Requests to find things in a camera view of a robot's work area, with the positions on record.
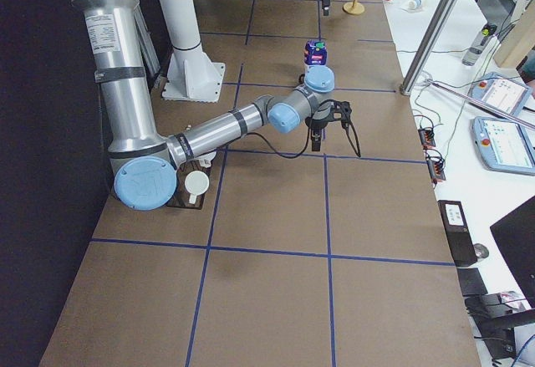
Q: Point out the wooden mug tree stand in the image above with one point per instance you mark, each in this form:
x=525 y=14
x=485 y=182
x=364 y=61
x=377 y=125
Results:
x=354 y=8

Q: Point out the reacher grabber stick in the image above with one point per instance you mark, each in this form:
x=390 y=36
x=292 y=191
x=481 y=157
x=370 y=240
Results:
x=480 y=103

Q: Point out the black power strip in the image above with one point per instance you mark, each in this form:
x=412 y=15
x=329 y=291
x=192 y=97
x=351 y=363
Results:
x=436 y=166
x=427 y=138

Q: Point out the black box with label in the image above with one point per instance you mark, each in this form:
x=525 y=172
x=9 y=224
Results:
x=457 y=233

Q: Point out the black monitor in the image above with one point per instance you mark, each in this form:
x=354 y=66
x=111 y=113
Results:
x=514 y=236

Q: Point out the white ribbed mug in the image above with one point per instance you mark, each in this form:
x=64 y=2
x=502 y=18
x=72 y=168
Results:
x=196 y=184

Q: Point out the white mug on rack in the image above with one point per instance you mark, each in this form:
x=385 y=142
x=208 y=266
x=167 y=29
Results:
x=205 y=161

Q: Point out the teach pendant far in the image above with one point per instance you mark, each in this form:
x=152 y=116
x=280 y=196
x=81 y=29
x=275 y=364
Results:
x=500 y=95

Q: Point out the teach pendant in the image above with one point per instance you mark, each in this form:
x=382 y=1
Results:
x=500 y=95
x=503 y=146

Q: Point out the black wire mug rack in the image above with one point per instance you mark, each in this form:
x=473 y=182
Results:
x=180 y=197

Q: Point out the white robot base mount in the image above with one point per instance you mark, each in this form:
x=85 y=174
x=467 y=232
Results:
x=191 y=75

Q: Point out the aluminium frame post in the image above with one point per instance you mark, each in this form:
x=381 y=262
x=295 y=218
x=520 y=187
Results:
x=437 y=23

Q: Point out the teach pendant near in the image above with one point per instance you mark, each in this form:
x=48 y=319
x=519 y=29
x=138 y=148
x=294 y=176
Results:
x=503 y=146

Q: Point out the blue Pascual milk carton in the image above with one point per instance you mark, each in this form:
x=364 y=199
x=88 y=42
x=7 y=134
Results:
x=315 y=53

